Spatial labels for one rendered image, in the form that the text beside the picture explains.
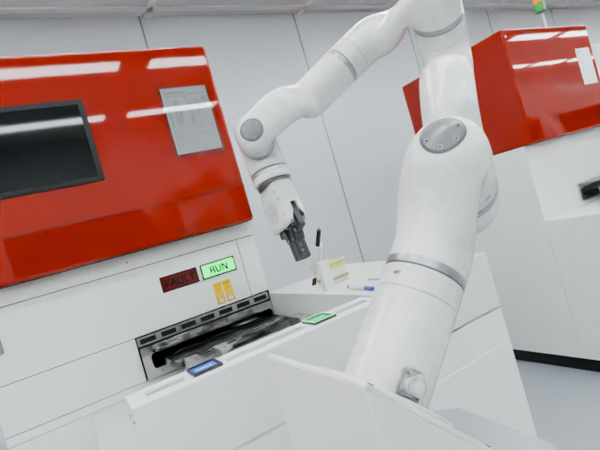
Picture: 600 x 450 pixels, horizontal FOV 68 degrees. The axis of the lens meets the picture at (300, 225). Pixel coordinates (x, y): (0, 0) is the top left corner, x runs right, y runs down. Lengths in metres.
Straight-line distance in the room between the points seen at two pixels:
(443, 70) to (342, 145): 2.83
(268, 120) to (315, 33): 3.05
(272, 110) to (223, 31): 2.66
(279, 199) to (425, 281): 0.40
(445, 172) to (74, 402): 1.16
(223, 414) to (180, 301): 0.65
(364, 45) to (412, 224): 0.51
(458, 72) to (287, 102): 0.33
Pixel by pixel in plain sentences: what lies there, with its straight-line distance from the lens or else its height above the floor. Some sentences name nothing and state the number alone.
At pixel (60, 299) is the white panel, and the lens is 1.42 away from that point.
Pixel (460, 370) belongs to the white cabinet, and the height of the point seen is 0.73.
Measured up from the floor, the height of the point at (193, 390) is 0.95.
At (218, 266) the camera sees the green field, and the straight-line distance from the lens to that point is 1.49.
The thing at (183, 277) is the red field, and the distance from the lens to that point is 1.46.
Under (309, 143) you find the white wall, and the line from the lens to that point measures 3.52.
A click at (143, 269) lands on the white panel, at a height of 1.16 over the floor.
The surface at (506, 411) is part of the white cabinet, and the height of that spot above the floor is 0.57.
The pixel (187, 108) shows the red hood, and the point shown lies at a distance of 1.52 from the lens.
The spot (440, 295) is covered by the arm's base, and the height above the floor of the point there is 1.03.
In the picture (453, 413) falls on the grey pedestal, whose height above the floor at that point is 0.82.
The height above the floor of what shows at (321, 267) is 1.03.
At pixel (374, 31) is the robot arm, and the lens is 1.07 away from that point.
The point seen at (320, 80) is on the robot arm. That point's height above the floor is 1.45.
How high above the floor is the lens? 1.18
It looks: 1 degrees down
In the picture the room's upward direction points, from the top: 16 degrees counter-clockwise
